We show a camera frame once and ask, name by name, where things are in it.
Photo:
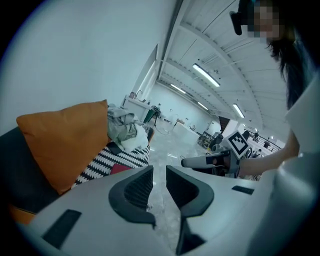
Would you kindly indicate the dark sofa with orange seat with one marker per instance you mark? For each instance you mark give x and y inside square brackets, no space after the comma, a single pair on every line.
[22,170]

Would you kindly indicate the long ceiling light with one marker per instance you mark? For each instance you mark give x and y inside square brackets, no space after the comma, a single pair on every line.
[206,75]
[203,106]
[178,88]
[238,110]

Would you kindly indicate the person's light striped shirt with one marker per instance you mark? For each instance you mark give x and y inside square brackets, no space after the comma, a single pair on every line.
[303,117]

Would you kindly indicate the black and white patterned blanket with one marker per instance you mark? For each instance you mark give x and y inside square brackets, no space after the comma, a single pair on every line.
[105,165]

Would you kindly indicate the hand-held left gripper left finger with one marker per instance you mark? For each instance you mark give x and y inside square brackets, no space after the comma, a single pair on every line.
[118,197]

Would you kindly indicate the grey crumpled cloth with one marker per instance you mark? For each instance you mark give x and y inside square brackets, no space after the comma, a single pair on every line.
[120,122]

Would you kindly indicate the white cabinet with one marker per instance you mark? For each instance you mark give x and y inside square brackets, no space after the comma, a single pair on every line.
[136,107]

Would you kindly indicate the black railing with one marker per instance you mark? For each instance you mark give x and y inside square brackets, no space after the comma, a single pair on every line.
[272,143]

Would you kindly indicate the dark green bin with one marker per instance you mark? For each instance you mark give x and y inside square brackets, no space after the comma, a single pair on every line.
[150,115]

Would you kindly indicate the person's right forearm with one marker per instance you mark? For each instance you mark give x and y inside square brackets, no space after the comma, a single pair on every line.
[270,160]

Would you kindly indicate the orange cushion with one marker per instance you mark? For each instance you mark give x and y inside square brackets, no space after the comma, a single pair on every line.
[65,140]

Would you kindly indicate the small black object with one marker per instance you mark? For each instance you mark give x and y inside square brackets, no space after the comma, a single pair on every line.
[115,148]

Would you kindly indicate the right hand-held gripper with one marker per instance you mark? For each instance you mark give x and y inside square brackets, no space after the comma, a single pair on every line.
[237,143]

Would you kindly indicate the black head-mounted camera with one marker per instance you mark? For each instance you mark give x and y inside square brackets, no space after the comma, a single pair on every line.
[236,22]

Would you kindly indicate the white crumpled cloth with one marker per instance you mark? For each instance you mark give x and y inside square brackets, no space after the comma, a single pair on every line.
[136,140]

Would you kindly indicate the person's face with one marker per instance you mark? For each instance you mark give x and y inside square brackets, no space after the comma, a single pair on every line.
[265,20]

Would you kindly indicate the white counter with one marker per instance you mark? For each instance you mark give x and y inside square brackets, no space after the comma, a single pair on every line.
[186,136]

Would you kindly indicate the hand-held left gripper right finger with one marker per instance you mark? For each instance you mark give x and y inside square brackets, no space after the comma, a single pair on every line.
[203,197]

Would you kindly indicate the black tripod stand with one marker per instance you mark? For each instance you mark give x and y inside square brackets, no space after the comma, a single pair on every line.
[156,115]

